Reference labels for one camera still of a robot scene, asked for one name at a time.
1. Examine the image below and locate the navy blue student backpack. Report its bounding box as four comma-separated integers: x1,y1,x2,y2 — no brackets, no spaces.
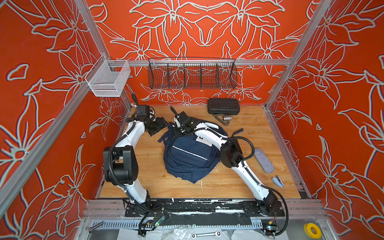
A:
159,122,229,184

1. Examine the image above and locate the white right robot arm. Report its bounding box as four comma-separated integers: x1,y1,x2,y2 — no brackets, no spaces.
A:
170,107,289,217

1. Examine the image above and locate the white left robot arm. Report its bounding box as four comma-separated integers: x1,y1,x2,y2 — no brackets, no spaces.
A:
103,105,168,212

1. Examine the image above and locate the small metal cylinder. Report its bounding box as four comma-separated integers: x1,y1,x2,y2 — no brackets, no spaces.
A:
223,116,233,122

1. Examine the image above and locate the black plastic tool case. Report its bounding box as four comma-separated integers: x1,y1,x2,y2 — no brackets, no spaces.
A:
207,98,240,115

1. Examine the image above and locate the blue stapler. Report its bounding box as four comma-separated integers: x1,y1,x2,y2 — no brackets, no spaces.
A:
272,176,284,188

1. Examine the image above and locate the silver combination wrench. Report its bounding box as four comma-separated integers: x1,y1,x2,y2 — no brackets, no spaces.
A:
191,231,222,239

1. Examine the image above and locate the yellow tape roll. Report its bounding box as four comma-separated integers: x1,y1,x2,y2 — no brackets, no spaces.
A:
304,223,322,239

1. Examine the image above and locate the black wire wall basket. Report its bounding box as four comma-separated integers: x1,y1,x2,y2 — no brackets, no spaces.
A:
148,57,238,90

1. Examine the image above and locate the white wire wall basket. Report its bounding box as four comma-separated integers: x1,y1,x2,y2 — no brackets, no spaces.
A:
85,55,131,97

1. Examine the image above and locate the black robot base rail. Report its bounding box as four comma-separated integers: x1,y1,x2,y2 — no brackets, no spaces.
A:
124,198,286,218

